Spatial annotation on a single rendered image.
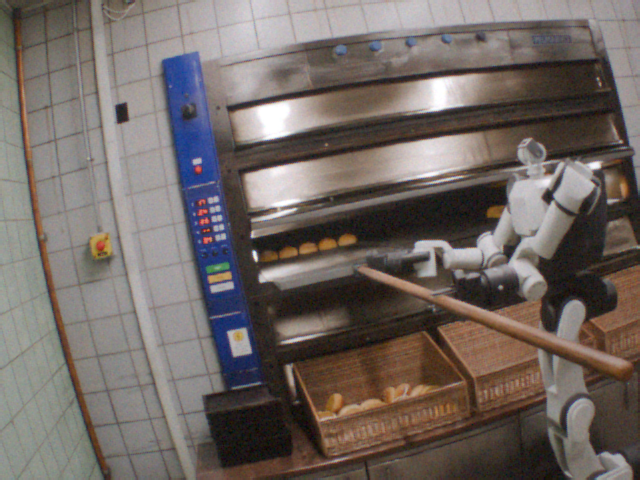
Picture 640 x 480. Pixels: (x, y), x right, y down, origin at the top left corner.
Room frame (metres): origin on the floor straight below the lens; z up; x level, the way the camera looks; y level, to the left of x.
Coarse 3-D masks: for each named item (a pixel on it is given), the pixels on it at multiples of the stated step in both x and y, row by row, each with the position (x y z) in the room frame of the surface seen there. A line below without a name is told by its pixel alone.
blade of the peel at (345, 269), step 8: (344, 264) 2.90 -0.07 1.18; (352, 264) 2.84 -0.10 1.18; (304, 272) 2.90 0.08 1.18; (312, 272) 2.85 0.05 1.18; (320, 272) 2.80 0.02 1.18; (328, 272) 2.57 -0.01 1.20; (336, 272) 2.57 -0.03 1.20; (344, 272) 2.57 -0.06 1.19; (352, 272) 2.58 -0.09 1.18; (272, 280) 2.84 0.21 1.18; (280, 280) 2.80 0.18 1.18; (288, 280) 2.55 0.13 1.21; (296, 280) 2.55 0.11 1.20; (304, 280) 2.55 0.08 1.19; (312, 280) 2.56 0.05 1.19; (320, 280) 2.56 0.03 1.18; (280, 288) 2.55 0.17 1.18; (288, 288) 2.55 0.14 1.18
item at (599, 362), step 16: (368, 272) 2.34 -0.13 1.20; (400, 288) 1.95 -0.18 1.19; (416, 288) 1.82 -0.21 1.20; (432, 304) 1.68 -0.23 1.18; (448, 304) 1.55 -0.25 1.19; (464, 304) 1.47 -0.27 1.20; (480, 320) 1.35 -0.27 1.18; (496, 320) 1.27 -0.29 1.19; (512, 320) 1.22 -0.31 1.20; (512, 336) 1.19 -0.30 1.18; (528, 336) 1.12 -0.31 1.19; (544, 336) 1.06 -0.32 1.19; (560, 352) 0.99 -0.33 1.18; (576, 352) 0.94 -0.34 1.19; (592, 352) 0.90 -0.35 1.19; (592, 368) 0.88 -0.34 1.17; (608, 368) 0.83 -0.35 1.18; (624, 368) 0.80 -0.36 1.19
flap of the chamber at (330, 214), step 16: (576, 160) 2.87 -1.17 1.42; (592, 160) 2.88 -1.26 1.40; (608, 160) 2.91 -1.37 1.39; (496, 176) 2.81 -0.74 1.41; (528, 176) 2.88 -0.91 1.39; (416, 192) 2.77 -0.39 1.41; (432, 192) 2.77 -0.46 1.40; (448, 192) 2.84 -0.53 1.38; (464, 192) 2.94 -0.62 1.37; (336, 208) 2.72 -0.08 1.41; (352, 208) 2.73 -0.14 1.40; (368, 208) 2.79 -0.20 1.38; (384, 208) 2.89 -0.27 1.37; (256, 224) 2.69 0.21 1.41; (272, 224) 2.69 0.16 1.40; (288, 224) 2.73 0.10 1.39; (304, 224) 2.83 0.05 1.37
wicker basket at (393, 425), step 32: (352, 352) 2.83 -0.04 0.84; (384, 352) 2.84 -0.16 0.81; (416, 352) 2.86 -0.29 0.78; (320, 384) 2.78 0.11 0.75; (352, 384) 2.80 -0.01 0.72; (384, 384) 2.80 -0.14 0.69; (416, 384) 2.81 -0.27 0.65; (448, 384) 2.63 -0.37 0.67; (352, 416) 2.35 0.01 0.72; (384, 416) 2.38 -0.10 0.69; (416, 416) 2.39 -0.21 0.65; (448, 416) 2.41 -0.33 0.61; (352, 448) 2.35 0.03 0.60
